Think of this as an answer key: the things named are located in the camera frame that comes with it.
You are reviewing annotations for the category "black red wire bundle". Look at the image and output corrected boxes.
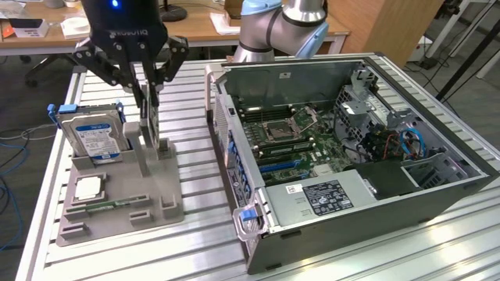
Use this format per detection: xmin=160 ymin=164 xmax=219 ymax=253
xmin=343 ymin=128 xmax=405 ymax=163

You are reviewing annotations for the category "blue expansion slot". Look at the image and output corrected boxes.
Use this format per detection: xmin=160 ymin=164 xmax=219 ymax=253
xmin=257 ymin=160 xmax=300 ymax=174

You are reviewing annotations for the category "metal drive cage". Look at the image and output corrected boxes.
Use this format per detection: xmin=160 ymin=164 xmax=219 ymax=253
xmin=335 ymin=69 xmax=395 ymax=141

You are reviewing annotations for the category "white floor box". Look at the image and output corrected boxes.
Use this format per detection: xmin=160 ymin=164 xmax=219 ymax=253
xmin=405 ymin=36 xmax=435 ymax=62

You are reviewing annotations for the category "orange box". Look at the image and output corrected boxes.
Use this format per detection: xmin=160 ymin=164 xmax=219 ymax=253
xmin=0 ymin=22 xmax=16 ymax=42

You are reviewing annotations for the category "wooden cabinet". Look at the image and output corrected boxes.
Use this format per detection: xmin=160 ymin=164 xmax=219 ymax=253
xmin=328 ymin=0 xmax=447 ymax=70

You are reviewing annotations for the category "white box with black lid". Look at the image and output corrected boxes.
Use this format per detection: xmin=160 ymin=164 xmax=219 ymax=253
xmin=8 ymin=18 xmax=51 ymax=39

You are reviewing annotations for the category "black slanted pole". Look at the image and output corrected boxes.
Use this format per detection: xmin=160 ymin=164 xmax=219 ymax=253
xmin=435 ymin=28 xmax=500 ymax=102

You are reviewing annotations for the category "cardboard box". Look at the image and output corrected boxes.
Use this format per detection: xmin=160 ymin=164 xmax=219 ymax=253
xmin=223 ymin=0 xmax=245 ymax=20

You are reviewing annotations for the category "black lamp base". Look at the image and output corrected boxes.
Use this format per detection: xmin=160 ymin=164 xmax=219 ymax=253
xmin=160 ymin=0 xmax=188 ymax=23

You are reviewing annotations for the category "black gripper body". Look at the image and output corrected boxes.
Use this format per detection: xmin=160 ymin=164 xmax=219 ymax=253
xmin=80 ymin=0 xmax=169 ymax=64

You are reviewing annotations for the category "wooden desk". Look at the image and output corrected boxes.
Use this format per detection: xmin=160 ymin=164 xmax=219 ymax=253
xmin=0 ymin=0 xmax=351 ymax=56

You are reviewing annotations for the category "green RAM stick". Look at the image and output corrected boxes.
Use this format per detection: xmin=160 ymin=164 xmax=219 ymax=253
xmin=65 ymin=196 xmax=144 ymax=212

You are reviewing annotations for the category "silver CPU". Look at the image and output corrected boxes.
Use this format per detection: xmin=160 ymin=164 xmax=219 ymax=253
xmin=73 ymin=177 xmax=105 ymax=198

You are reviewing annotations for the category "black chair base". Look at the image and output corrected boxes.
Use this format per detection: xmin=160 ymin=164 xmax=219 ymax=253
xmin=21 ymin=54 xmax=79 ymax=87

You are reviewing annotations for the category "grey floor cable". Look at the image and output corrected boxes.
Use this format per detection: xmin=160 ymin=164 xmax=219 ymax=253
xmin=0 ymin=124 xmax=60 ymax=141

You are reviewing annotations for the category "grey power supply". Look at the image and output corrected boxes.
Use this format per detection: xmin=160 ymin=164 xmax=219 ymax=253
xmin=265 ymin=169 xmax=379 ymax=228

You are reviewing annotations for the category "metal disk bay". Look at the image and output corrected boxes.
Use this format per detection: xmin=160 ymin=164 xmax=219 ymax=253
xmin=401 ymin=152 xmax=472 ymax=190

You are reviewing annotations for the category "green motherboard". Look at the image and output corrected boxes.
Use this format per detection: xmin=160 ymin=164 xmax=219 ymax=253
xmin=233 ymin=96 xmax=364 ymax=187

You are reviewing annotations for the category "black graphics card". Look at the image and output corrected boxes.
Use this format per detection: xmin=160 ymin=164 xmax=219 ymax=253
xmin=137 ymin=83 xmax=161 ymax=161

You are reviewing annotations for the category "open black PC case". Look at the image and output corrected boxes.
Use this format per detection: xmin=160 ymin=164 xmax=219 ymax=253
xmin=205 ymin=57 xmax=500 ymax=275

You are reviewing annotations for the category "blue floor cable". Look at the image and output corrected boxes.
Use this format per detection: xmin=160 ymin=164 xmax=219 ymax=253
xmin=0 ymin=140 xmax=31 ymax=252

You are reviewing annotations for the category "CPU socket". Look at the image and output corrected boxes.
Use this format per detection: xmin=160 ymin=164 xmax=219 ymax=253
xmin=261 ymin=114 xmax=311 ymax=144

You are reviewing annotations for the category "grey parts rack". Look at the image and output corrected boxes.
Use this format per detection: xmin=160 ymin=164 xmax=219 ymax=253
xmin=56 ymin=121 xmax=187 ymax=248

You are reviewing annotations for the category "hard disk in blue carrier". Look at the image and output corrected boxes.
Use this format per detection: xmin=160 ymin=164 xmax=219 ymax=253
xmin=47 ymin=99 xmax=132 ymax=165

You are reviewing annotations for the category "stack of papers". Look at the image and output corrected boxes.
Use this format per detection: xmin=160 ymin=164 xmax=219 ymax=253
xmin=208 ymin=11 xmax=243 ymax=36

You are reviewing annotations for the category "black RAM slot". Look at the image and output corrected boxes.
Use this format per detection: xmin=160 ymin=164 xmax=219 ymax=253
xmin=244 ymin=115 xmax=295 ymax=123
xmin=240 ymin=108 xmax=293 ymax=116
xmin=253 ymin=143 xmax=316 ymax=155
xmin=252 ymin=139 xmax=315 ymax=150
xmin=243 ymin=112 xmax=293 ymax=119

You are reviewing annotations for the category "blue disk wire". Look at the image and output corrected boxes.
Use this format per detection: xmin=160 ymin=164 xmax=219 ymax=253
xmin=397 ymin=127 xmax=429 ymax=160

